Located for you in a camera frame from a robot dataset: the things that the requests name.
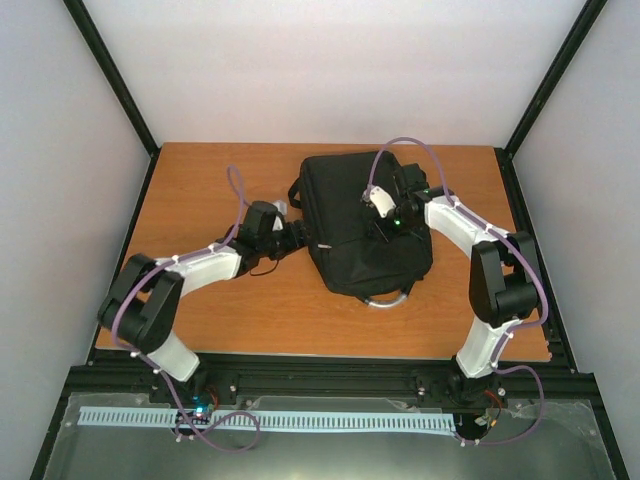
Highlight purple cable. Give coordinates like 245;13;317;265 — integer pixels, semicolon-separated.
109;165;262;454
366;137;551;447

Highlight right black frame post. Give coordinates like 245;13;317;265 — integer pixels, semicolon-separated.
502;0;609;154

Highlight left black frame post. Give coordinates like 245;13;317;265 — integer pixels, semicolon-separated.
62;0;161;157

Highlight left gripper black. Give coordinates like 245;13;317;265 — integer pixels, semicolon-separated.
259;219;317;261

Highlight light blue cable duct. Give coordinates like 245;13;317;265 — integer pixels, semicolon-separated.
77;406;456;436

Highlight black frame post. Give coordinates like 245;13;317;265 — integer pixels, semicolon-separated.
62;0;161;157
502;0;609;154

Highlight green lit circuit board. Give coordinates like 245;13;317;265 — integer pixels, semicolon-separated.
191;390;219;421

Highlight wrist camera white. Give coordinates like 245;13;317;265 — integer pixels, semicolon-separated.
362;185;396;219
273;200;288;216

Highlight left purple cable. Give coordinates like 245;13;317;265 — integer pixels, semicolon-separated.
109;165;262;454

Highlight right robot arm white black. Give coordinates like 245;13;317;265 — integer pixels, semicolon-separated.
363;164;548;403

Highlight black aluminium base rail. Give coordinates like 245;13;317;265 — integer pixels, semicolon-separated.
64;349;596;416

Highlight black student backpack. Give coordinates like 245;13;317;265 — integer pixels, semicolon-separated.
288;151;433;309

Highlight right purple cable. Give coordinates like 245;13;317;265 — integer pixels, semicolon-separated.
366;137;551;447

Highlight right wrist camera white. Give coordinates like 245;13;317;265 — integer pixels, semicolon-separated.
362;185;396;219

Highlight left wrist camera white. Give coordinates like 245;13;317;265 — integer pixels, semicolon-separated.
273;200;288;216

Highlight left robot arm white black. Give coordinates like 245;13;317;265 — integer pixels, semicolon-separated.
97;201;306;403

